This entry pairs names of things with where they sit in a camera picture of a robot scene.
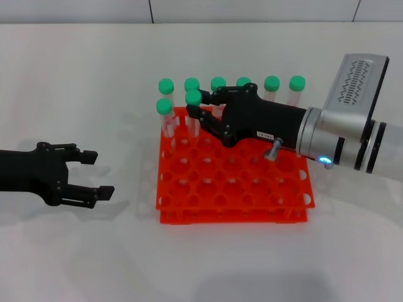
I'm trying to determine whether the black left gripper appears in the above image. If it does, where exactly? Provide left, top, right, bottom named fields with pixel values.
left=0, top=141, right=116, bottom=210

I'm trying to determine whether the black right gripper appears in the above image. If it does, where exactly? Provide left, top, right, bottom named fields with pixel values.
left=185, top=82, right=307, bottom=149

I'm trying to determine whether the orange test tube rack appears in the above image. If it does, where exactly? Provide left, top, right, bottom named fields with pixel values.
left=156, top=105, right=315, bottom=225

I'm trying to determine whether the right gripper cable with plugs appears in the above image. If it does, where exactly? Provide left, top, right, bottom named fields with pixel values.
left=263, top=137, right=333, bottom=171

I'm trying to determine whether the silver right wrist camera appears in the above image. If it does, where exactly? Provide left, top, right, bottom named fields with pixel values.
left=321, top=53, right=390, bottom=143

